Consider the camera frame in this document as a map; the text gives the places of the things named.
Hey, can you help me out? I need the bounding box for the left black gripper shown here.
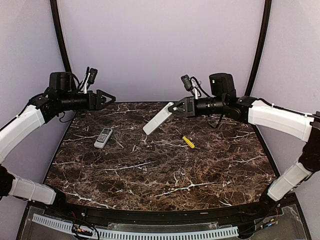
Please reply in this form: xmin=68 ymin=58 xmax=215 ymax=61
xmin=59 ymin=89 xmax=116 ymax=111

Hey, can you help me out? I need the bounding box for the white slim remote control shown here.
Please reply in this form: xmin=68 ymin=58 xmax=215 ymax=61
xmin=142 ymin=102 xmax=174 ymax=136

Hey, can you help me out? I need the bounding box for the yellow handled screwdriver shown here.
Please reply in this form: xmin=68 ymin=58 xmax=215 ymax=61
xmin=176 ymin=130 xmax=195 ymax=149

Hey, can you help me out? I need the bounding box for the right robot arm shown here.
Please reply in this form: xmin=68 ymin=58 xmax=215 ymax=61
xmin=168 ymin=73 xmax=320 ymax=217

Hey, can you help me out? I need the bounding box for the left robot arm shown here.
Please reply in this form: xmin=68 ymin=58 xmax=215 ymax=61
xmin=0 ymin=68 xmax=116 ymax=218

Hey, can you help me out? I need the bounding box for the grey remote control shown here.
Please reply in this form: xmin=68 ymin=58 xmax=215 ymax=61
xmin=93 ymin=127 xmax=113 ymax=149

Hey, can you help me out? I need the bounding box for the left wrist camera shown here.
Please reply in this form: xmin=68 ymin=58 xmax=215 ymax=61
xmin=81 ymin=66 xmax=98 ymax=94

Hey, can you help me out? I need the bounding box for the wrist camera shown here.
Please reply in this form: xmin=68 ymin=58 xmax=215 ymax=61
xmin=81 ymin=66 xmax=98 ymax=94
xmin=180 ymin=74 xmax=202 ymax=99

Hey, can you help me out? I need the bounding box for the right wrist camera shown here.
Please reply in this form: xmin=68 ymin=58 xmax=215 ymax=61
xmin=180 ymin=74 xmax=202 ymax=99

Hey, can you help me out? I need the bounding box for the left black frame post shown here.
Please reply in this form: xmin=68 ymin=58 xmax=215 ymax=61
xmin=49 ymin=0 xmax=72 ymax=72

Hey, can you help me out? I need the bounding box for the black frame post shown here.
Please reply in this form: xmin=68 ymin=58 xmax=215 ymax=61
xmin=49 ymin=0 xmax=72 ymax=72
xmin=244 ymin=0 xmax=272 ymax=96

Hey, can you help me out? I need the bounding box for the right black frame post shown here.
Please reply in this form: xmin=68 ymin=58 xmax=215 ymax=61
xmin=244 ymin=0 xmax=272 ymax=96

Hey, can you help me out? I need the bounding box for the black front rail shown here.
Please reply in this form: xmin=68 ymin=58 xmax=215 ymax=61
xmin=42 ymin=192 xmax=298 ymax=227

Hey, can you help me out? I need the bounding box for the white slotted cable duct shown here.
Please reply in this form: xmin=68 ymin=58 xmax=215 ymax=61
xmin=31 ymin=213 xmax=240 ymax=240

